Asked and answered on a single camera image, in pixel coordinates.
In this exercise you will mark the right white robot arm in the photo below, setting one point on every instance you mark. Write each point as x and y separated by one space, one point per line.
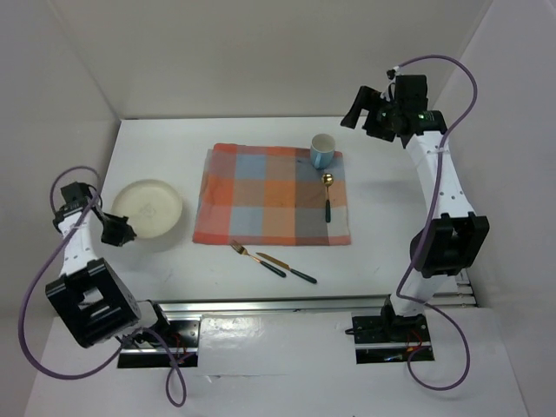
453 233

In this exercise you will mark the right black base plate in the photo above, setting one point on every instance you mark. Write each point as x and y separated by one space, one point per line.
379 340

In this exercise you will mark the right aluminium rail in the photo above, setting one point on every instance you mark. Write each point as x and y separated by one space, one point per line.
457 291

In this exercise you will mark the front aluminium rail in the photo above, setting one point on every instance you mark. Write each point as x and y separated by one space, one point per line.
259 306

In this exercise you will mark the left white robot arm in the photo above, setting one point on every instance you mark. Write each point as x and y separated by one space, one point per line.
90 298

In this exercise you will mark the blue white mug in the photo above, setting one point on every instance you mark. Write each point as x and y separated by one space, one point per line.
322 151

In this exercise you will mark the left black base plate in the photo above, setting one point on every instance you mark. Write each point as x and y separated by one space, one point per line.
145 351

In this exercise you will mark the gold knife dark handle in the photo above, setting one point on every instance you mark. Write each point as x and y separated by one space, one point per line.
283 264

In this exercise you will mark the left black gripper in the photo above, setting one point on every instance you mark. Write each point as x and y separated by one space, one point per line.
119 235

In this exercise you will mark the gold fork dark handle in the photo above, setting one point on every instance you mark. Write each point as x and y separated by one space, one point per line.
241 250

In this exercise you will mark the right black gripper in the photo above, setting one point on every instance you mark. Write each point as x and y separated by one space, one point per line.
367 97

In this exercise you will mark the cream round plate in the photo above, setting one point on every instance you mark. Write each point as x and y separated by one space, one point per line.
152 207

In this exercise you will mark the orange grey checked placemat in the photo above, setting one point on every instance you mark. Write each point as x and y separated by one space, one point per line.
269 196

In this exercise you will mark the aluminium rail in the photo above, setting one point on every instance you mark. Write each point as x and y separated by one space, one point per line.
259 306
457 291

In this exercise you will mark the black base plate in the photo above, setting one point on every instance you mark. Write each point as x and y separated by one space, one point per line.
145 351
379 340

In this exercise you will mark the gold spoon dark handle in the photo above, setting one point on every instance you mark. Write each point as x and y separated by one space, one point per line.
327 180

